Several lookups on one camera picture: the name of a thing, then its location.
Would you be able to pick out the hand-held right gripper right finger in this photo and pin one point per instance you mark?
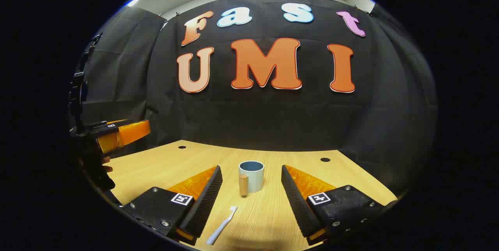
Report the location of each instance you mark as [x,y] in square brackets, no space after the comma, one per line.
[296,204]

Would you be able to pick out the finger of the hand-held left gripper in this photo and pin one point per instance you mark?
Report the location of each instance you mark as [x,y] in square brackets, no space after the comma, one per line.
[128,132]

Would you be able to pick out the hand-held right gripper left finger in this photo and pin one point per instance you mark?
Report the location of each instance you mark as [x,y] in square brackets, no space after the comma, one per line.
[204,204]

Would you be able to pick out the white toothbrush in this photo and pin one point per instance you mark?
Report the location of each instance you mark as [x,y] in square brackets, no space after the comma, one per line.
[222,225]

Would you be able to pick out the wooden desktop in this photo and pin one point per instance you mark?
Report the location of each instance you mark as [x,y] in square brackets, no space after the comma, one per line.
[265,220]

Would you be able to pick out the black backdrop cloth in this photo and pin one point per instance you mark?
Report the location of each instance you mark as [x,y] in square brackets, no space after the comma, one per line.
[273,118]

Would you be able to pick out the ceiling light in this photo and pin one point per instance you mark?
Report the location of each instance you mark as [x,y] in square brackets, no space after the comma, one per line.
[132,2]

